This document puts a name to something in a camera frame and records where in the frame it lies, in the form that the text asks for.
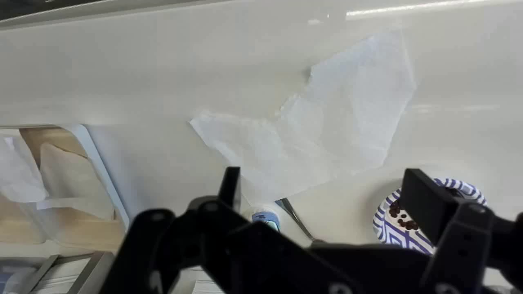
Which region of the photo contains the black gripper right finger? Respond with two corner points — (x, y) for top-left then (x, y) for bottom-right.
(401, 167), (523, 294)

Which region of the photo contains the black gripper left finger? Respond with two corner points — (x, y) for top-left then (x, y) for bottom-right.
(104, 165), (329, 294)

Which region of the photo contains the blue white patterned paper plate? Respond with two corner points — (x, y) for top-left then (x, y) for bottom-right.
(373, 177), (489, 258)

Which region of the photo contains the dark stir stick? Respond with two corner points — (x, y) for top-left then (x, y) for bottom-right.
(275, 196), (316, 242)

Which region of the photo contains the metal napkin holder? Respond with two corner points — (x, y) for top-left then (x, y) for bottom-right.
(0, 252), (118, 294)

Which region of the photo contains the large crumpled napkin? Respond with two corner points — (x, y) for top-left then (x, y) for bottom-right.
(37, 141), (118, 219)

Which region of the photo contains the beige serving tray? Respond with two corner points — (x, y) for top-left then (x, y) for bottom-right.
(0, 123), (135, 253)

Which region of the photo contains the small crumpled napkin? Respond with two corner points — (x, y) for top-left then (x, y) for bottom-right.
(0, 133), (50, 206)

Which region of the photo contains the white paper napkin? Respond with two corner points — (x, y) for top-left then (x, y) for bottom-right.
(189, 31), (419, 204)

